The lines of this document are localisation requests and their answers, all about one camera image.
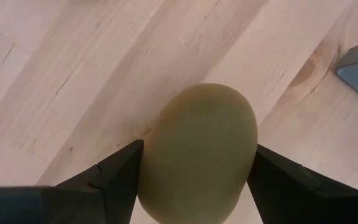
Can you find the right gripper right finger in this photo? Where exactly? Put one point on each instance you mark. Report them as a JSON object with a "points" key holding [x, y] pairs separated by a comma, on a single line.
{"points": [[306, 199]]}

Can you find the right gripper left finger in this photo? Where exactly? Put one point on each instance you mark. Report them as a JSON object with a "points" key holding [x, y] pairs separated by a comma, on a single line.
{"points": [[73, 205]]}

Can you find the green brown kiwi fruit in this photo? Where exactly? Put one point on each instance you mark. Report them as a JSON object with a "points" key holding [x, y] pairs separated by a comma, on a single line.
{"points": [[197, 155]]}

